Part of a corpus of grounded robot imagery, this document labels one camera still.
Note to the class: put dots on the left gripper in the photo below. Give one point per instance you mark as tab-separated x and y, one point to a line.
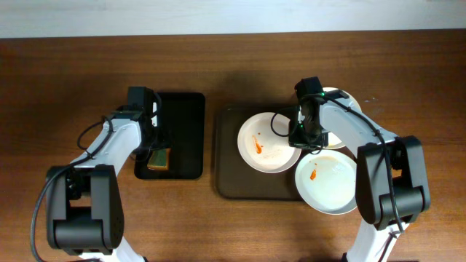
153	146

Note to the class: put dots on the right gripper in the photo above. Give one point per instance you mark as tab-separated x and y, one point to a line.
307	142

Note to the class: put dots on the green and yellow sponge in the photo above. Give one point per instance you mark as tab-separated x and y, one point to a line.
159	160

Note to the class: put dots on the white plate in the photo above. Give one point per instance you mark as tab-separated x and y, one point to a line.
326	182
333	141
262	149

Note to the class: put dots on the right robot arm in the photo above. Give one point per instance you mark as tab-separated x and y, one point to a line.
391	185

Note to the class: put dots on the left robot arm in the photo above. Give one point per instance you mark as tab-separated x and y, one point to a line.
84	208

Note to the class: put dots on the black rectangular sponge tray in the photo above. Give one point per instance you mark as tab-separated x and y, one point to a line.
182	121

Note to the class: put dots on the brown serving tray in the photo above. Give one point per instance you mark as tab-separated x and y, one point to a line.
234	178

